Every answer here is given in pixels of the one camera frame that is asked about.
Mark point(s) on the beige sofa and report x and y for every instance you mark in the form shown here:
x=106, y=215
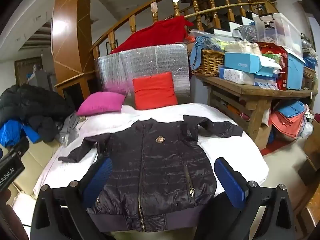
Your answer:
x=37, y=160

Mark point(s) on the red cloth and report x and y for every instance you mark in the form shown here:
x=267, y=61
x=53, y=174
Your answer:
x=155, y=35

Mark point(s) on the blue garment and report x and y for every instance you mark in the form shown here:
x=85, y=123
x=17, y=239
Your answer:
x=12, y=132

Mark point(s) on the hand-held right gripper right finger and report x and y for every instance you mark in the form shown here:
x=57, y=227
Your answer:
x=228, y=182

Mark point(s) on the wooden table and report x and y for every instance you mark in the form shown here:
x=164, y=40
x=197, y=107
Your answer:
x=250, y=87

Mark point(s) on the red snack bag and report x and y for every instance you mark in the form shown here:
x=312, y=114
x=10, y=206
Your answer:
x=272, y=50

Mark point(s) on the grey garment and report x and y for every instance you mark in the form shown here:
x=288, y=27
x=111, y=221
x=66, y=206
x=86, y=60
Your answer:
x=68, y=127

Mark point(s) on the white printed box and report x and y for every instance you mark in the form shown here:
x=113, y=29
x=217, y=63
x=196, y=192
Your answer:
x=237, y=76

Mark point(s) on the blue cloth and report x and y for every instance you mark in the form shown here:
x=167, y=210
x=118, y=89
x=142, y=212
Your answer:
x=200, y=45

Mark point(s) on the cardboard box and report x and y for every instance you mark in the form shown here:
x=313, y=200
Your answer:
x=312, y=150

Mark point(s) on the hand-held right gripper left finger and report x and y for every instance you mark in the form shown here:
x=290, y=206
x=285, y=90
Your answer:
x=100, y=177

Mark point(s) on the black quilted jacket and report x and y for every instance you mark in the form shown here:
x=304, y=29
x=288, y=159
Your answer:
x=155, y=170

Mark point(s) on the pink pillow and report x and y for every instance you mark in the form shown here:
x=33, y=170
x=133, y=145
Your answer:
x=100, y=103

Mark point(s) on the clear plastic storage bin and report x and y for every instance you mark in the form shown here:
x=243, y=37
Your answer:
x=282, y=30

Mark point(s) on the pile of black coats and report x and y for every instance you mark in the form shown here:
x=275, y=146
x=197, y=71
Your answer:
x=32, y=105

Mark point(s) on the wooden cabinet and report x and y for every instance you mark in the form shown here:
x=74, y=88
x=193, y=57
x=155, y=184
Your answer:
x=72, y=30

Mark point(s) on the red pillow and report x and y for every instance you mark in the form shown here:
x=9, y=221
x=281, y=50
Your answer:
x=155, y=91

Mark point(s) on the silver foil insulation panel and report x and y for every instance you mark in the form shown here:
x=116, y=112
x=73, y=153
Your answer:
x=140, y=62

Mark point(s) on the stack of folded cloths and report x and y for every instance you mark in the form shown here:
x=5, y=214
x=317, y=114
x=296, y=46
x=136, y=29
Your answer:
x=287, y=120

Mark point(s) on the wooden stair railing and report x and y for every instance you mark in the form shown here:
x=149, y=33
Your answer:
x=211, y=0

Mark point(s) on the wicker basket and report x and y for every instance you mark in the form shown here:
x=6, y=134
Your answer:
x=210, y=61

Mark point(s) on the woven rattan cabinet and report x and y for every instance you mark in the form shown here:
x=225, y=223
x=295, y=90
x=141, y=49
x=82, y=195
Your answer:
x=25, y=70

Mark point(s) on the white bed blanket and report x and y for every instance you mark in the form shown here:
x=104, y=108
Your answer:
x=225, y=142

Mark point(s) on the light blue box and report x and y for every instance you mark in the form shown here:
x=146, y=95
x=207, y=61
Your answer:
x=240, y=63

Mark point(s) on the blue plastic container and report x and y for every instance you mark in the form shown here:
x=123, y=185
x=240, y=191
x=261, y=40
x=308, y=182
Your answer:
x=295, y=75

